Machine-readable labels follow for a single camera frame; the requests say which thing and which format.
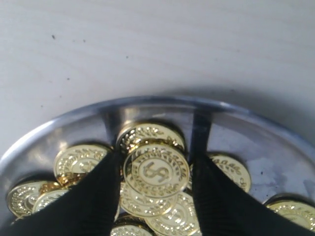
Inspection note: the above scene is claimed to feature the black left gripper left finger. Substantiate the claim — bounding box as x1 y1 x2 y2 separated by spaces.
0 151 123 236

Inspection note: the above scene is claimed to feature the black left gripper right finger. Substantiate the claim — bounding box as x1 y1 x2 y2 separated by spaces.
191 154 315 236

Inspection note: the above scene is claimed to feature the gold dollar coin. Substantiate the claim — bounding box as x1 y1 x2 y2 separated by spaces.
123 143 190 198

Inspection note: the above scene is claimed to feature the gold coin bottom front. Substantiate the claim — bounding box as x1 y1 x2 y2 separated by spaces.
145 192 201 236

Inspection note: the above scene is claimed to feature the gold coin right side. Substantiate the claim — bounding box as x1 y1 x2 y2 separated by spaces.
207 151 252 193

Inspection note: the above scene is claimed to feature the gold coin upper right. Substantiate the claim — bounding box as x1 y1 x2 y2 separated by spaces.
110 215 155 236

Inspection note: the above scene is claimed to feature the gold coin lower right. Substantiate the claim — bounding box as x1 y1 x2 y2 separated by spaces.
32 189 69 214

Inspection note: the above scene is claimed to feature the gold coin left edge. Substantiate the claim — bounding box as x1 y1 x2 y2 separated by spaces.
53 144 113 186

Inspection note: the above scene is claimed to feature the gold coin edge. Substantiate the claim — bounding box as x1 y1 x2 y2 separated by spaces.
53 144 113 186
263 194 315 232

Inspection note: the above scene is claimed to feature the gold coin centre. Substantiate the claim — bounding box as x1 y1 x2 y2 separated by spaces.
120 181 178 218

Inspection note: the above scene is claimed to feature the gold coin lower left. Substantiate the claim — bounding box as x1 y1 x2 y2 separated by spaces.
6 180 62 218

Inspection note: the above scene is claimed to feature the round steel plate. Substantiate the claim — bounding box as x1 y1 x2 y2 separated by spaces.
0 96 315 226

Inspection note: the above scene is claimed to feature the gold coin right edge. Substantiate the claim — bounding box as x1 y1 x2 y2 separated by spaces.
263 194 315 232

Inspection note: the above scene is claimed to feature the gold coin top of pile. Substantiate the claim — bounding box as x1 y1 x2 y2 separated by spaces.
116 121 186 153

